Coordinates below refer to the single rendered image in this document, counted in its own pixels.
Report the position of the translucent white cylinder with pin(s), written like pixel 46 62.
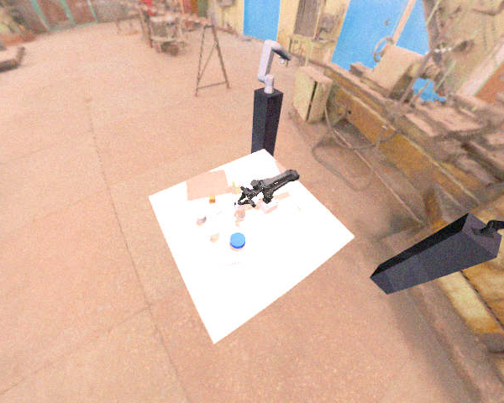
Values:
pixel 214 232

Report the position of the pale yellow rectangular block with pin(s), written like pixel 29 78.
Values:
pixel 236 186

